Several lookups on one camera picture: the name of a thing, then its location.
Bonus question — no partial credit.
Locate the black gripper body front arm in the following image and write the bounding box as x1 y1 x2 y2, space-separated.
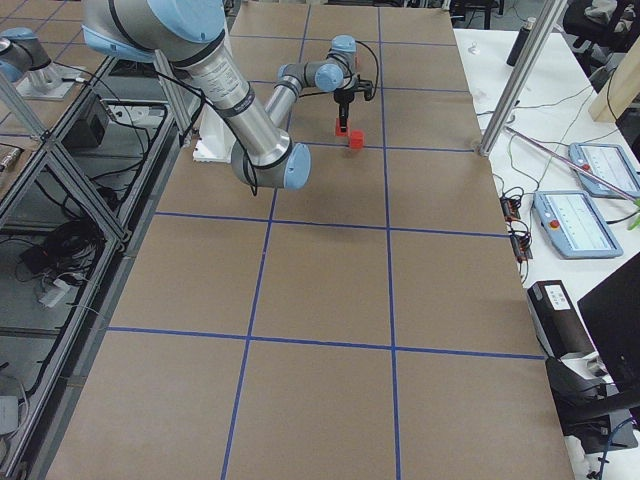
333 75 373 104

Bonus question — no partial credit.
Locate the red block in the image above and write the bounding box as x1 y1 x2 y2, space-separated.
334 118 349 137
348 130 365 150

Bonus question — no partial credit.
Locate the grey robot arm front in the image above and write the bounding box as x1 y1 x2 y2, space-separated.
83 0 376 190

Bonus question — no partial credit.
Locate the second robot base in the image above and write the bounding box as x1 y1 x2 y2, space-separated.
1 27 75 101

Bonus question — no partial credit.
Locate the black water bottle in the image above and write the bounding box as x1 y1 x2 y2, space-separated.
506 17 536 67

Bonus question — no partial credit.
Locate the small circuit board upper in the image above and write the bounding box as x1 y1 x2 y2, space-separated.
500 196 521 221

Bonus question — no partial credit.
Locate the small circuit board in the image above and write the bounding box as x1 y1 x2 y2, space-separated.
509 231 533 263
500 196 521 221

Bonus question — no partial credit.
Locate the small circuit board lower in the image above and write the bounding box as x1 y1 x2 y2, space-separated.
509 231 533 263

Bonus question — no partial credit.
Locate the blue teach pendant near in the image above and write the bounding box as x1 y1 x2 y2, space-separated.
533 191 624 259

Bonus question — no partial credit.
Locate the blue teach pendant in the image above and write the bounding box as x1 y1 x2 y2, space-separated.
569 143 639 197
533 191 624 259

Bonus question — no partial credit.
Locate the blue teach pendant far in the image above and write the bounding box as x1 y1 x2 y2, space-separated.
569 143 639 197

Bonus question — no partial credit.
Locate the wooden plank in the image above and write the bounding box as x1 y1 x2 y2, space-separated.
589 40 639 123

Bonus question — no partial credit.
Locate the dark box with label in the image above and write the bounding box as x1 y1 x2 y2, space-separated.
526 280 595 359

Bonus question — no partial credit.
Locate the black monitor with stand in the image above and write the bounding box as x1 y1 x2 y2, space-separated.
545 256 639 454

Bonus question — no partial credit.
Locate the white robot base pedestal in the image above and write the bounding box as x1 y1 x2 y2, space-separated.
193 106 236 164

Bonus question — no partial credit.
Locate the aluminium frame post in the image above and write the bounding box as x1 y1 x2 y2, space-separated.
478 0 567 157

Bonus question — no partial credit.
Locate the green handled reach stick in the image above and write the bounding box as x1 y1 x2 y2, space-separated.
504 126 639 230

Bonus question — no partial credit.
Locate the aluminium frame rack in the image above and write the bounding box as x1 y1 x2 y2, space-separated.
1 60 197 479

